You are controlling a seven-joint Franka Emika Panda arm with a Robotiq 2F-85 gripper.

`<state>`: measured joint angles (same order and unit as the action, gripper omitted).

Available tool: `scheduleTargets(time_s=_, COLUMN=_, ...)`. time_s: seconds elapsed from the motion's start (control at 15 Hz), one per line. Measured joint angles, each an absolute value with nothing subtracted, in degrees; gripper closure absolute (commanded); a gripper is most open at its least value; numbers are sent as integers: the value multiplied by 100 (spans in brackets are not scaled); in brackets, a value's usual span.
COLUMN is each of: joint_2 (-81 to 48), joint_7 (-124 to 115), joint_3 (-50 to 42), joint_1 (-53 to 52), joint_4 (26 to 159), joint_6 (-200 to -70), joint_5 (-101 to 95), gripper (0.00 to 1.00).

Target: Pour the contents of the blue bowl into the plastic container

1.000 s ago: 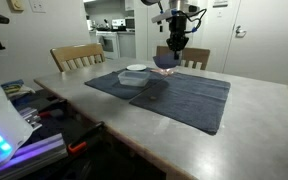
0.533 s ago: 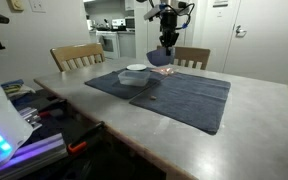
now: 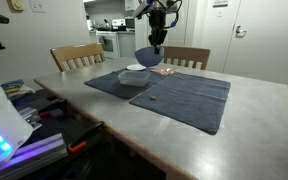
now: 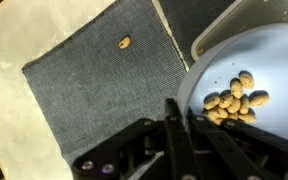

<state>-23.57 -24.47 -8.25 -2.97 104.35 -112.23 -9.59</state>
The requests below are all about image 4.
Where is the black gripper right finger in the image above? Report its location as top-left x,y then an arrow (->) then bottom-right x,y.
187,113 -> 288,180

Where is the dark blue cloth mat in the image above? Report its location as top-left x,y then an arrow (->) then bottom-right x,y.
158,0 -> 237,68
21,0 -> 189,164

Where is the clear plastic container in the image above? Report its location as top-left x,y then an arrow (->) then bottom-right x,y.
190,0 -> 288,62

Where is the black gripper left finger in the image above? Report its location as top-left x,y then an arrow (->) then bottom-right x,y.
71,97 -> 202,180

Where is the heap of speckled nuts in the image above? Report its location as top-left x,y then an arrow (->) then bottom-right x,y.
202,69 -> 271,127

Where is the blue bowl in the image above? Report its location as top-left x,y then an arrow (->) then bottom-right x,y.
175,22 -> 288,148

